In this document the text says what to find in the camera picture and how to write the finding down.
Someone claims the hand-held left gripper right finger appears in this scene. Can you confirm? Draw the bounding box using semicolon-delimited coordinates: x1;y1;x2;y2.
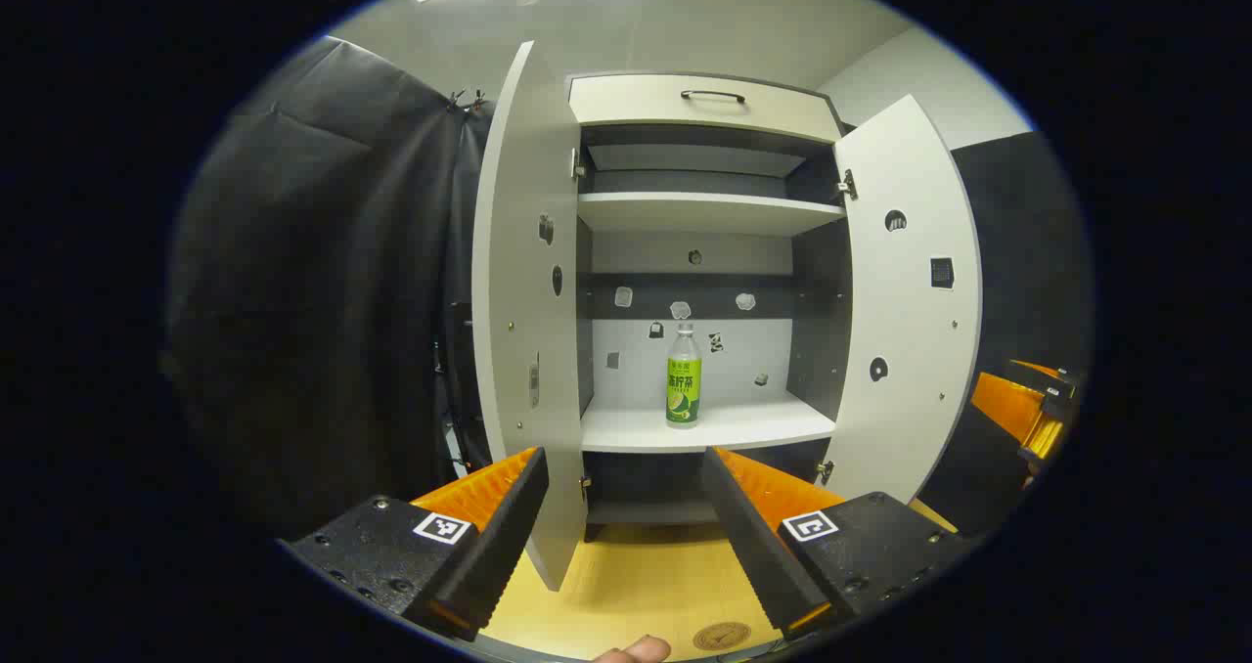
700;445;971;640

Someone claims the black backdrop cloth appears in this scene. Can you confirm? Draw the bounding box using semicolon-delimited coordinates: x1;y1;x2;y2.
166;37;490;537
919;133;1095;537

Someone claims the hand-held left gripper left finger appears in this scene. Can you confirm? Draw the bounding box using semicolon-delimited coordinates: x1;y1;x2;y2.
279;446;551;642

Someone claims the green label bottle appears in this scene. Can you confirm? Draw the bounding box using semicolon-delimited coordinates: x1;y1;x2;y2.
666;324;703;429

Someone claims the white cabinet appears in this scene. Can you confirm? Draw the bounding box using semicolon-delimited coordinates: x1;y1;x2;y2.
567;71;852;547

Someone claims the white cabinet door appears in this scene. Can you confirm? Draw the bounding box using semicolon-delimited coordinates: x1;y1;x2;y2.
817;94;982;506
471;40;588;593

